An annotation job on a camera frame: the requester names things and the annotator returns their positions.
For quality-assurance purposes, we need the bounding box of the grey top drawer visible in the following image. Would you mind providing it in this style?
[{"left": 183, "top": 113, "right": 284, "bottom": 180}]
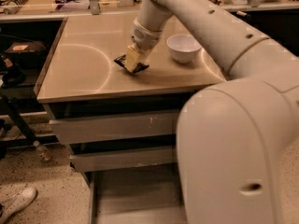
[{"left": 50, "top": 110, "right": 179, "bottom": 145}]

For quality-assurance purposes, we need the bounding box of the white sneaker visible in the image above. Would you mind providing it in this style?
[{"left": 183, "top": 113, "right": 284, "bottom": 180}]
[{"left": 0, "top": 188, "right": 37, "bottom": 224}]

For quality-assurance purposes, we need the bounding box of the grey drawer cabinet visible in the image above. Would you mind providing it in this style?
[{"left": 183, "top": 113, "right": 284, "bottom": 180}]
[{"left": 35, "top": 10, "right": 227, "bottom": 224}]

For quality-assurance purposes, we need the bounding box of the grey middle drawer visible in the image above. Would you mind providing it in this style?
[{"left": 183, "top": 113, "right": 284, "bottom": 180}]
[{"left": 70, "top": 146, "right": 178, "bottom": 173}]

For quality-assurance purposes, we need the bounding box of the black stand leg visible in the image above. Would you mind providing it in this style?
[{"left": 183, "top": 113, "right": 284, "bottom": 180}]
[{"left": 1, "top": 95, "right": 37, "bottom": 143}]

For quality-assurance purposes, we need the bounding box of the plastic water bottle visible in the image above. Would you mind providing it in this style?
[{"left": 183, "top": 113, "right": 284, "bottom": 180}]
[{"left": 33, "top": 140, "right": 51, "bottom": 162}]

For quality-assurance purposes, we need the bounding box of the white ceramic bowl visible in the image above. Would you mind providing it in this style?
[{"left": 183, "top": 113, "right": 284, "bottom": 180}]
[{"left": 166, "top": 34, "right": 202, "bottom": 63}]

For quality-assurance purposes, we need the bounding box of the black rxbar chocolate wrapper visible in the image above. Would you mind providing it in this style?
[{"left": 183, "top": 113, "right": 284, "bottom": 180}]
[{"left": 114, "top": 55, "right": 150, "bottom": 74}]

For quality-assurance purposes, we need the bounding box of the black bag with label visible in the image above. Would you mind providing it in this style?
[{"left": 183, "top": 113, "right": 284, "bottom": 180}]
[{"left": 5, "top": 41, "right": 47, "bottom": 69}]

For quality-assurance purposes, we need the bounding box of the open grey bottom drawer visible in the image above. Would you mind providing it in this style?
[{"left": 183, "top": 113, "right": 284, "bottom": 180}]
[{"left": 88, "top": 163, "right": 188, "bottom": 224}]

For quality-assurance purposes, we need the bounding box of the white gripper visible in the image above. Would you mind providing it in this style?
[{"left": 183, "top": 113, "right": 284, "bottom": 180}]
[{"left": 125, "top": 18, "right": 163, "bottom": 73}]

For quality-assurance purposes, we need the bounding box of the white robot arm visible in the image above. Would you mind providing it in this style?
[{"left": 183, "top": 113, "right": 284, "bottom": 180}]
[{"left": 132, "top": 0, "right": 299, "bottom": 224}]

